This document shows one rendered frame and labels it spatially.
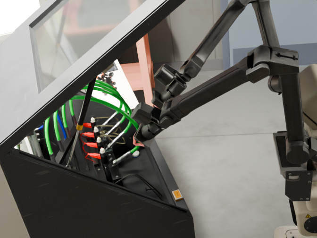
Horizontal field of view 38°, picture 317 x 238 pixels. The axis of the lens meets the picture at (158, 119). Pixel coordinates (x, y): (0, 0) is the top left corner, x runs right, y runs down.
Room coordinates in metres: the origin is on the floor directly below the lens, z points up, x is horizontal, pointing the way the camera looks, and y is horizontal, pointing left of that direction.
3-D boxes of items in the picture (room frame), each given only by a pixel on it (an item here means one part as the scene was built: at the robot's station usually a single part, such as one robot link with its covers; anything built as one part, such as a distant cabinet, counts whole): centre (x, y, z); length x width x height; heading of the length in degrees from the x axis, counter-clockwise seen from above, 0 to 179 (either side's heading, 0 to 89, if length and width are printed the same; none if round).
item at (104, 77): (2.27, 0.25, 1.01); 0.23 x 0.11 x 0.06; 12
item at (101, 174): (1.64, 0.27, 0.91); 0.34 x 0.10 x 0.15; 12
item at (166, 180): (1.57, 0.01, 0.87); 0.62 x 0.04 x 0.16; 12
